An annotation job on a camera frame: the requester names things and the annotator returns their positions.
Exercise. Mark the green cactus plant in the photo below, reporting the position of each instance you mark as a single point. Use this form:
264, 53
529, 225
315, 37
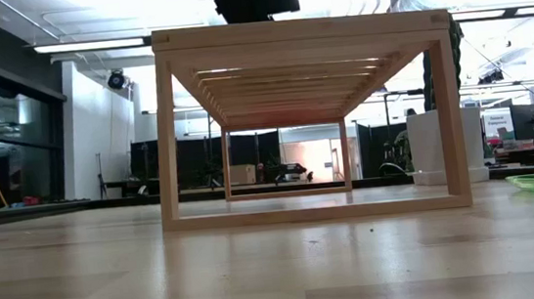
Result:
428, 85

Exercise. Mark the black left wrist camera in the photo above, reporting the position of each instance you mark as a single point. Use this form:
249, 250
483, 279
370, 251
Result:
278, 1

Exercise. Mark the cardboard box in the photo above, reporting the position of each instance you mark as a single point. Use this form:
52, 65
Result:
242, 175

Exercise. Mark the wooden slatted shelf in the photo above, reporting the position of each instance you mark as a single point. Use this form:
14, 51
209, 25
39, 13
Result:
295, 31

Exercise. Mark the black computer monitor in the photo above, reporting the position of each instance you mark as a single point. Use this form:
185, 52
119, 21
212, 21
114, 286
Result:
532, 121

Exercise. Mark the black background robot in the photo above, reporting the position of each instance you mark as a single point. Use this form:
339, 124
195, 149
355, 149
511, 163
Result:
289, 171

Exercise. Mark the black partition screen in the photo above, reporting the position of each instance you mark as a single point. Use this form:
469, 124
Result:
199, 161
380, 148

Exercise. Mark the white wall sign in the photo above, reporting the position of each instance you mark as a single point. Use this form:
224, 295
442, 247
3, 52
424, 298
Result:
497, 122

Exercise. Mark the white hexagonal plant pot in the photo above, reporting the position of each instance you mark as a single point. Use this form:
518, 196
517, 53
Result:
424, 144

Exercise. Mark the small red object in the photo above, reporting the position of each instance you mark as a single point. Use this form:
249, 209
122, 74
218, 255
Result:
31, 200

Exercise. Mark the black tripod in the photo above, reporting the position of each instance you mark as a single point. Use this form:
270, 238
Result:
101, 180

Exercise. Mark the black table frame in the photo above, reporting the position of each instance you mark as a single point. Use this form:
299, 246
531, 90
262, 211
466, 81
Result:
105, 203

